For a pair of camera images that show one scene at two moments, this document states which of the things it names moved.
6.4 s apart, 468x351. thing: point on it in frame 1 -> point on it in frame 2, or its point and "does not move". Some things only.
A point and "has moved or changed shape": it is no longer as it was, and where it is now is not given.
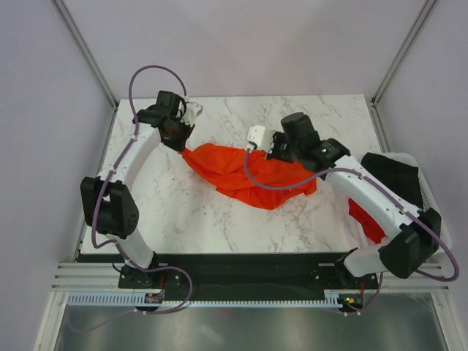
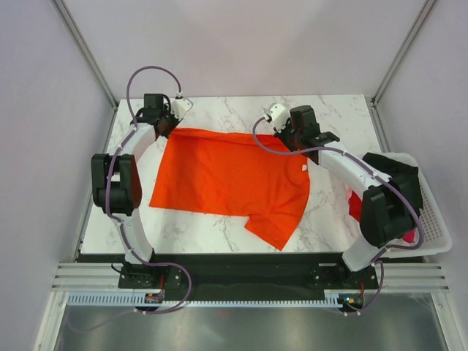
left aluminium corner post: (85, 50) does not move
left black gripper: (180, 145) -> (175, 121)
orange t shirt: (221, 167) has moved or changed shape
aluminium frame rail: (106, 276) does not move
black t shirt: (404, 177) does not move
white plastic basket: (428, 199) does not move
